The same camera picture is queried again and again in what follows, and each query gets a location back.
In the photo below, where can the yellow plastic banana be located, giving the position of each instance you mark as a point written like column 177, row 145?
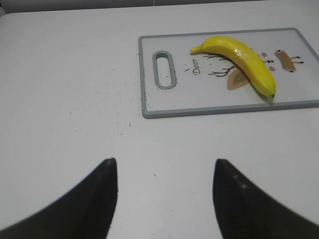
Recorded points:
column 244, row 58

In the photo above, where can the white grey-rimmed cutting board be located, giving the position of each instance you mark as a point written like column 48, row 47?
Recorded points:
column 175, row 83

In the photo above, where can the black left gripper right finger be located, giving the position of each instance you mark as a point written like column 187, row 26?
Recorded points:
column 244, row 211

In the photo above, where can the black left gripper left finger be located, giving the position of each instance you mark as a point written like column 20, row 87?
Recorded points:
column 85, row 212

